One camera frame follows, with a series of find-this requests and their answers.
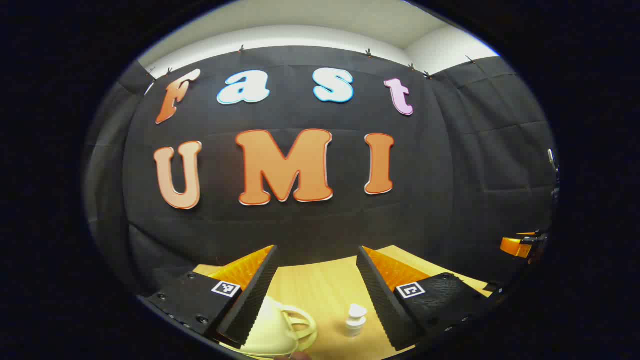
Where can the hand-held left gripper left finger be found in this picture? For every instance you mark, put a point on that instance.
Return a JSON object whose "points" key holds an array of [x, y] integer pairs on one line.
{"points": [[255, 295]]}

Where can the white pump bottle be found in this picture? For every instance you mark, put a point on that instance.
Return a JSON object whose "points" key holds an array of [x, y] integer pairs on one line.
{"points": [[356, 322]]}

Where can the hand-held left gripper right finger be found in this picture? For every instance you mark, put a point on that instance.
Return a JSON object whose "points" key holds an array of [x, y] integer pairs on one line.
{"points": [[380, 300]]}

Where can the black backdrop cloth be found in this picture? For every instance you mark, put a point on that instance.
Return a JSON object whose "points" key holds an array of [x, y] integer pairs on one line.
{"points": [[320, 225]]}

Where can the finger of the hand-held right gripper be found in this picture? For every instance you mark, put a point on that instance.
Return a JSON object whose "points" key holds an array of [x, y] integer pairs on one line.
{"points": [[514, 247]]}

